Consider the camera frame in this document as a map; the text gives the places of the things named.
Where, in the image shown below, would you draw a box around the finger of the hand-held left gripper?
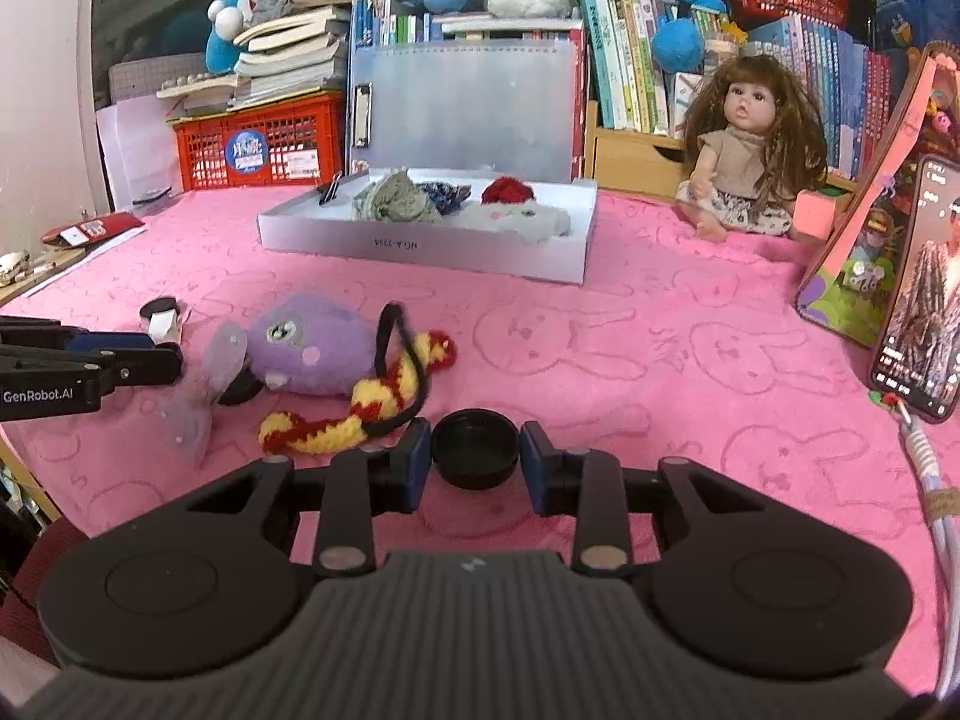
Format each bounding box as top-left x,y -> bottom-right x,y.
0,345 -> 185,389
0,317 -> 155,353

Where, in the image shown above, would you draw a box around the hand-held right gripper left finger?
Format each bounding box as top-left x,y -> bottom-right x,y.
184,418 -> 434,578

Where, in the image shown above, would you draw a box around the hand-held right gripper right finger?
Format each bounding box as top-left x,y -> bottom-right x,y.
520,421 -> 773,578

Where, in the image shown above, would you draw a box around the lilac tulle bow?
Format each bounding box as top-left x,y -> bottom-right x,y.
161,319 -> 248,466

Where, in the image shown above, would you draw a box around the purple plush toy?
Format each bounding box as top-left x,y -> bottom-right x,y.
244,292 -> 376,398

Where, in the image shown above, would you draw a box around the silver cardboard box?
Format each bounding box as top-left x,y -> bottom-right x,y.
257,167 -> 599,286

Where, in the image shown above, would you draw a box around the green plaid doll dress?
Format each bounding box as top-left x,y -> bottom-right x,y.
352,169 -> 445,224

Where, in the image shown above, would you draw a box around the navy embroidered cloth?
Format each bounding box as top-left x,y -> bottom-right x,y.
420,180 -> 473,215

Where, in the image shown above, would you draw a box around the red crochet hat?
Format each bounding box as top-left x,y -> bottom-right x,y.
480,176 -> 535,205

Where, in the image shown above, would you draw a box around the wooden board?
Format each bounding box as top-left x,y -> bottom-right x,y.
0,247 -> 87,290

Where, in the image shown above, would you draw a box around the red booklet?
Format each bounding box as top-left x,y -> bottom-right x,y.
41,214 -> 145,247

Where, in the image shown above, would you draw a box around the pink printed blanket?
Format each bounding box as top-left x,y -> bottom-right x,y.
0,187 -> 960,698

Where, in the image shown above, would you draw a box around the leaning white paper sheets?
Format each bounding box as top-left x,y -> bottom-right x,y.
97,94 -> 185,215

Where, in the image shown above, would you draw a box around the red plastic crate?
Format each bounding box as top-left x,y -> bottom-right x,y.
172,86 -> 350,192

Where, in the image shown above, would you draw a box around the grey grid cutting mat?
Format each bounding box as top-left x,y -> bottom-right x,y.
109,64 -> 212,104

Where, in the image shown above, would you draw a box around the blue white cat plush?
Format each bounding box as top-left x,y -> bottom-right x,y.
206,0 -> 260,76

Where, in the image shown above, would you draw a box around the wooden drawer box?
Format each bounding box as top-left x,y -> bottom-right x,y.
583,101 -> 860,205

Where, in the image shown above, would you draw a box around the stack of worn books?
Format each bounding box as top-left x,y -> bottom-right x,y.
157,0 -> 353,117

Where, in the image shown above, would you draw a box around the translucent plastic clipboard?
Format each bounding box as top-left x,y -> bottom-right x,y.
345,41 -> 586,185

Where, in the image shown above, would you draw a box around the brown haired baby doll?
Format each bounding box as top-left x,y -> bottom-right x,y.
675,54 -> 830,242

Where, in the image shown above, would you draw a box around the small pink box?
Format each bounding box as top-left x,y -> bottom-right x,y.
795,191 -> 835,242

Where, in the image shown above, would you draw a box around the pink cardboard playhouse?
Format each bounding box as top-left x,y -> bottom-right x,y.
796,45 -> 960,350

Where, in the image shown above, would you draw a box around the row of white green books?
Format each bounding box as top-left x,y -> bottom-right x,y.
576,0 -> 725,136

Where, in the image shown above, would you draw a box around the smartphone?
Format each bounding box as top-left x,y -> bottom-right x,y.
870,155 -> 960,425

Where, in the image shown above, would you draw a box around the row of thin paperback books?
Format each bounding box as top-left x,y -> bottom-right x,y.
351,0 -> 587,46

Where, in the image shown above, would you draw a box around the row of blue spined books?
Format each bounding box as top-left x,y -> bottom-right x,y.
739,11 -> 895,181

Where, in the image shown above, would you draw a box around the blue cardboard box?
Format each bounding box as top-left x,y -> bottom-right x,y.
868,0 -> 960,55

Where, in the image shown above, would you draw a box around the white charging cable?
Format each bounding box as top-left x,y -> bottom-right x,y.
874,390 -> 960,695

